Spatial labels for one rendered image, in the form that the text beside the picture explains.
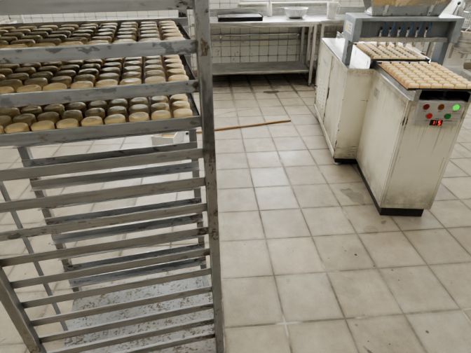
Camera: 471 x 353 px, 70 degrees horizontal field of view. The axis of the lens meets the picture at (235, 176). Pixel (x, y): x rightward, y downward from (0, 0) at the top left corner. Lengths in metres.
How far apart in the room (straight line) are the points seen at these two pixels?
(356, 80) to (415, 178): 0.86
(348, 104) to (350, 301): 1.53
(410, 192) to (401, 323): 0.90
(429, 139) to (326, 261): 0.95
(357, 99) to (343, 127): 0.25
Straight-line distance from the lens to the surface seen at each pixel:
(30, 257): 1.13
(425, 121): 2.21
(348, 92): 2.79
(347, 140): 2.94
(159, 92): 0.83
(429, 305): 2.08
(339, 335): 1.81
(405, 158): 2.32
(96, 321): 1.73
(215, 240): 1.05
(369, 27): 2.79
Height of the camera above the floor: 1.47
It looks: 32 degrees down
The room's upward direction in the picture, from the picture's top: 1 degrees counter-clockwise
